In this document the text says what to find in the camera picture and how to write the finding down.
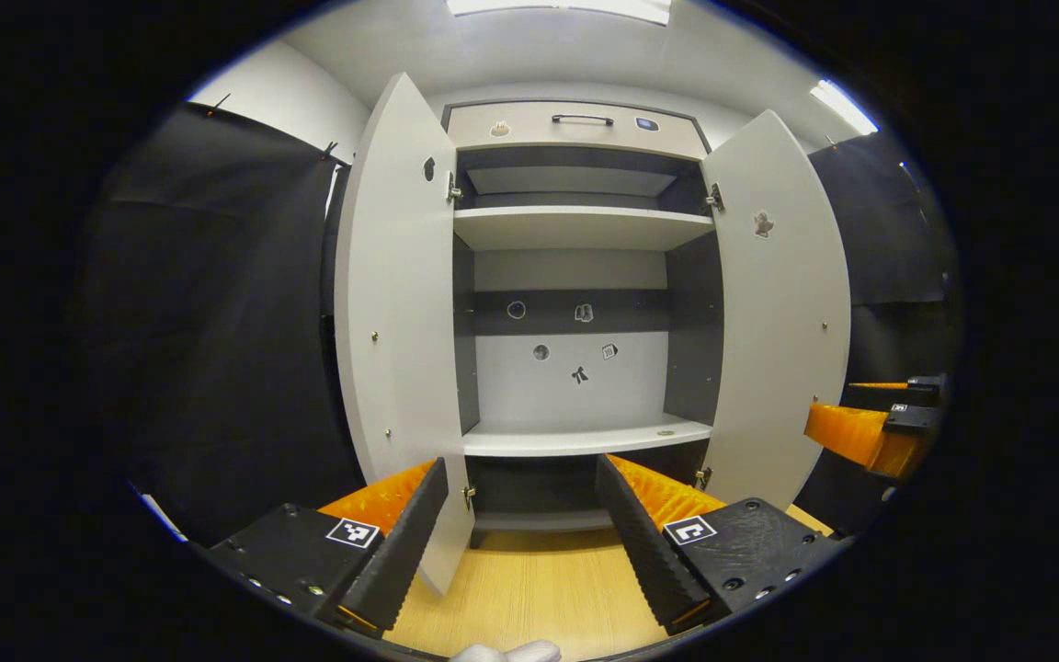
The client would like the wide beige cabinet shelf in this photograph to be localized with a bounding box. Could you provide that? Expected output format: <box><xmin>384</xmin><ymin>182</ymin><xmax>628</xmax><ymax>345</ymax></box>
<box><xmin>453</xmin><ymin>204</ymin><xmax>716</xmax><ymax>252</ymax></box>

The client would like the narrow ceiling light panel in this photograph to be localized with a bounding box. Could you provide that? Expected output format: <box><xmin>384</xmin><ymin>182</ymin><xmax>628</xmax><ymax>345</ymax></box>
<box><xmin>810</xmin><ymin>78</ymin><xmax>880</xmax><ymax>137</ymax></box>

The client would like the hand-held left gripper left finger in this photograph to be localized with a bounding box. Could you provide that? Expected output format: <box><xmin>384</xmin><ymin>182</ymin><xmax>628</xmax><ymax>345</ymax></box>
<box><xmin>203</xmin><ymin>457</ymin><xmax>450</xmax><ymax>640</ymax></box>

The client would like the black backdrop cloth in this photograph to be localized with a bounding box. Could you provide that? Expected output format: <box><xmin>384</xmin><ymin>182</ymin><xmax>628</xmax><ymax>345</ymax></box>
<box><xmin>88</xmin><ymin>101</ymin><xmax>962</xmax><ymax>543</ymax></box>

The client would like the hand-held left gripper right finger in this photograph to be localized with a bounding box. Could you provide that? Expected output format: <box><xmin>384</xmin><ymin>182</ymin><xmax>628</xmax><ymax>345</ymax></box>
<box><xmin>594</xmin><ymin>453</ymin><xmax>848</xmax><ymax>637</ymax></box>

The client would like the beige double-door shoe cabinet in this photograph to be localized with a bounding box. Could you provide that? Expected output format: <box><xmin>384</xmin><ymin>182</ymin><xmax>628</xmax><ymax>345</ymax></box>
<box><xmin>334</xmin><ymin>72</ymin><xmax>852</xmax><ymax>597</ymax></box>

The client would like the beige cabinet door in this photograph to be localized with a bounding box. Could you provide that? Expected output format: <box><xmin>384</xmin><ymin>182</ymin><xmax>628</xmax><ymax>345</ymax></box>
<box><xmin>700</xmin><ymin>109</ymin><xmax>852</xmax><ymax>511</ymax></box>
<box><xmin>334</xmin><ymin>72</ymin><xmax>477</xmax><ymax>597</ymax></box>

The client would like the large ceiling light panel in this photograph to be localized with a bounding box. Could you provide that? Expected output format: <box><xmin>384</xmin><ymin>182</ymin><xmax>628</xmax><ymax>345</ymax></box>
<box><xmin>445</xmin><ymin>0</ymin><xmax>673</xmax><ymax>26</ymax></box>

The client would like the white cabinet shelf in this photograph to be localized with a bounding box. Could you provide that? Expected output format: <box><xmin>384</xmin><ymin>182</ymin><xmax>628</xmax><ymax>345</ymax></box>
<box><xmin>461</xmin><ymin>414</ymin><xmax>714</xmax><ymax>458</ymax></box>

